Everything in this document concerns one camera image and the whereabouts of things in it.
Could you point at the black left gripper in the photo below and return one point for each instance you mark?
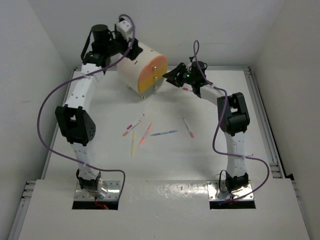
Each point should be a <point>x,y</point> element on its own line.
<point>133,50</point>

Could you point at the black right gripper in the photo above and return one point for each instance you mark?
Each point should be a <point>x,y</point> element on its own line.
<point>173,76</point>

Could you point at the white round drawer cabinet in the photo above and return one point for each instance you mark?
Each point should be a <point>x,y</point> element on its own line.
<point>144,74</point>

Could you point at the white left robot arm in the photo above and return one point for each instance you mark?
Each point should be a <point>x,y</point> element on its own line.
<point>73,117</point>

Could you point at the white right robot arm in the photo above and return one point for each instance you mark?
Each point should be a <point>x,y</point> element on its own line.
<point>233,117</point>

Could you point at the blue ballpoint pen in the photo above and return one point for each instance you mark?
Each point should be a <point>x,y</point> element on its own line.
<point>163,133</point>

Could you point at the salmon cap white marker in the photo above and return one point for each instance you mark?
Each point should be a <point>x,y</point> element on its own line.
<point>188,129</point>

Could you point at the orange thin pen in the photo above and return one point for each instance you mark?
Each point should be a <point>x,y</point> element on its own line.
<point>145,134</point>

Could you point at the magenta cap white marker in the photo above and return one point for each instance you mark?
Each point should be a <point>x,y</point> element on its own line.
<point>137,120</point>

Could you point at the yellow thin pen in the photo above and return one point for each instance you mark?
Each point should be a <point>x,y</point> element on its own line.
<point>133,143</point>

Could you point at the peach cap white marker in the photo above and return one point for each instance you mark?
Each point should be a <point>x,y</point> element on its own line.
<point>131,128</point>

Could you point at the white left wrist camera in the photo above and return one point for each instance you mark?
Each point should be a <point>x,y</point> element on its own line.
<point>125,28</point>

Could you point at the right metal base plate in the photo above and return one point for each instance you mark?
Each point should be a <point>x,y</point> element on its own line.
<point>219,193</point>

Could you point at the metal base plate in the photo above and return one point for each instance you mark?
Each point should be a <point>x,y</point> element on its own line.
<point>219,193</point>
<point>109,192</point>

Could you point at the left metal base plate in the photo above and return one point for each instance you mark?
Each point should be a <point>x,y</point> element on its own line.
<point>109,192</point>

